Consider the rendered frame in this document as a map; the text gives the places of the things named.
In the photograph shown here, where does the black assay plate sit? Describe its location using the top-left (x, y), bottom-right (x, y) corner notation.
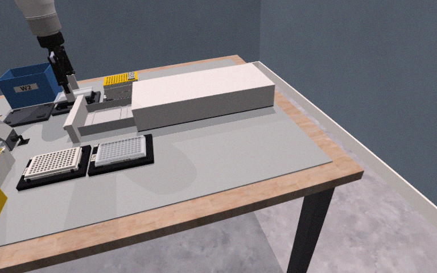
top-left (56, 91), bottom-right (95, 110)

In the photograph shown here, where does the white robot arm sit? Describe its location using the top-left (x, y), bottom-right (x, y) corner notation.
top-left (15, 0), bottom-right (62, 36)

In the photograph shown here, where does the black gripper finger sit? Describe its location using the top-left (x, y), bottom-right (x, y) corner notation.
top-left (47, 51), bottom-right (76, 102)
top-left (60, 45), bottom-right (79, 90)

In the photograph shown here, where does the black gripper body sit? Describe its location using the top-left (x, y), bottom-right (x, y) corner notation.
top-left (37, 31), bottom-right (64, 62)

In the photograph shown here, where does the grey bench mat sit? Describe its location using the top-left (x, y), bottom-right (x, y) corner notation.
top-left (0, 103), bottom-right (333, 247)

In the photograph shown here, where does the blue open-top bin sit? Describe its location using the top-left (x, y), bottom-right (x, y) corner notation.
top-left (0, 62), bottom-right (63, 109)

